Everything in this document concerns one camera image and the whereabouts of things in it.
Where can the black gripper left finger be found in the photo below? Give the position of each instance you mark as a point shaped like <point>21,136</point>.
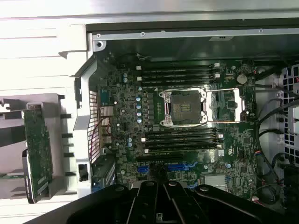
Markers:
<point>144,205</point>

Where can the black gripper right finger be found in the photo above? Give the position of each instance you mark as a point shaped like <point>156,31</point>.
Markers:
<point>187,207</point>

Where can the silver chipset heatsink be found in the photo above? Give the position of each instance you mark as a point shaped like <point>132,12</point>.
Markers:
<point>215,182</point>

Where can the blue expansion slot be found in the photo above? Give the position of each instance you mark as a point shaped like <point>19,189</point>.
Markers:
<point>180,167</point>

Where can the black expansion slot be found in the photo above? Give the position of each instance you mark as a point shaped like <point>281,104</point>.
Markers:
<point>158,158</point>

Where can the black RAM slot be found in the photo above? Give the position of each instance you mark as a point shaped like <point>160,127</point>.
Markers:
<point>182,137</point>
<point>182,130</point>
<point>182,142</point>
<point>177,77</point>
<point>177,81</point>
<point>177,72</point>
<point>177,67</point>
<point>182,149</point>

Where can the green motherboard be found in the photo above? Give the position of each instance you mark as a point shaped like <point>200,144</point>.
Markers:
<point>243,144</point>

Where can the grey parts rack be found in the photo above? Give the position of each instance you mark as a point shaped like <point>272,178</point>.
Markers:
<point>58,184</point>

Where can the CPU socket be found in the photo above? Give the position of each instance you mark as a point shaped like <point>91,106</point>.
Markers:
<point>184,108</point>

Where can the metal socket cover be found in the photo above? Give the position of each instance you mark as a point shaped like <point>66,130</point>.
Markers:
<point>237,105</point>

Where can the perforated metal drive cage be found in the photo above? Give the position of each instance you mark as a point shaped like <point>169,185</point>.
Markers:
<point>292,140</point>

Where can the silver coin battery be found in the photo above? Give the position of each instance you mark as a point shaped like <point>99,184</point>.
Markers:
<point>241,79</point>

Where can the black open PC case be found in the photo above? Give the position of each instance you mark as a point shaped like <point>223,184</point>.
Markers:
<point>187,35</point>

